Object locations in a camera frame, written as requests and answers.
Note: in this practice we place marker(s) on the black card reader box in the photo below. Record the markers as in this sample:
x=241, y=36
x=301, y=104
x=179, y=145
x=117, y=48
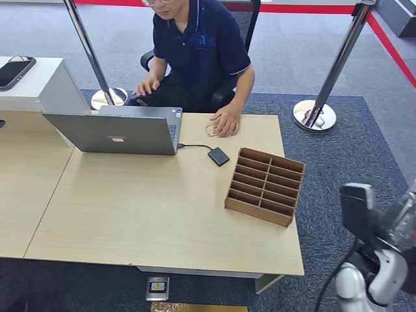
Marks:
x=218, y=156

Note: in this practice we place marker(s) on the dark wrist camera box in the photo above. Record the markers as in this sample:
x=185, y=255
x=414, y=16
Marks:
x=357, y=211

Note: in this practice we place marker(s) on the black tablet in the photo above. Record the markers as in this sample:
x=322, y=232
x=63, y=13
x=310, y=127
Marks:
x=14, y=71

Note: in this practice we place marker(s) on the brown wooden card holder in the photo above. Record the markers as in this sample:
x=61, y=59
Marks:
x=265, y=187

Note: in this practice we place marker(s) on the small printed card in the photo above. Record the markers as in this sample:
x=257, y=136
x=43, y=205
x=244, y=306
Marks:
x=211, y=130

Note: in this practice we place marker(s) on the person's left forearm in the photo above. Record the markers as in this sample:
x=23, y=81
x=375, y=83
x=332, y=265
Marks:
x=244, y=88

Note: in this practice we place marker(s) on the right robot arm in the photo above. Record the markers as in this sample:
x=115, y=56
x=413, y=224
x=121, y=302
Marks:
x=383, y=271

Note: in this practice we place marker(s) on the person's left hand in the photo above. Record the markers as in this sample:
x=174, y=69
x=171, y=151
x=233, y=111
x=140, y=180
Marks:
x=227, y=121

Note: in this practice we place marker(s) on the grey laptop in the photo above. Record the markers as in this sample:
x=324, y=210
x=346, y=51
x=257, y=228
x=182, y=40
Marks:
x=110, y=133

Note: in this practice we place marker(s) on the white box stand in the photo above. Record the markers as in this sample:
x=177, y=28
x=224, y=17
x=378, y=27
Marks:
x=48, y=88

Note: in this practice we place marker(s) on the chrome stanchion post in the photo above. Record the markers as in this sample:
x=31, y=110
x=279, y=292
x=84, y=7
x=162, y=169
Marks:
x=87, y=47
x=337, y=60

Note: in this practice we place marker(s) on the person's right forearm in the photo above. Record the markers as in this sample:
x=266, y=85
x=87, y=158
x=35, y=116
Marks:
x=157, y=69

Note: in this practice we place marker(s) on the gold floor mat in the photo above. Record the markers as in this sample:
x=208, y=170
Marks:
x=198, y=308

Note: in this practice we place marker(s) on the person's right hand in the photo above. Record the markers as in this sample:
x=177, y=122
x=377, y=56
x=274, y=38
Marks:
x=146, y=85

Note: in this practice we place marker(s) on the silver floor socket box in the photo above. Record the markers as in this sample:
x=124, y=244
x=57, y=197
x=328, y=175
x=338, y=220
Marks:
x=157, y=287

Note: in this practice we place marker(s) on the black office chair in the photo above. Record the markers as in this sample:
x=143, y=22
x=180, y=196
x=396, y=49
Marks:
x=253, y=21

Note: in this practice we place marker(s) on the red barrier belt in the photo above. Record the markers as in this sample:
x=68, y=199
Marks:
x=292, y=7
x=393, y=51

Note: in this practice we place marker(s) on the person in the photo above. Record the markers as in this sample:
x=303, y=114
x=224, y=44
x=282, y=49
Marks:
x=201, y=51

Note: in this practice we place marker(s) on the dark grey platform step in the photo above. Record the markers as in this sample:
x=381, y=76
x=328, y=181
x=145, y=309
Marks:
x=399, y=15

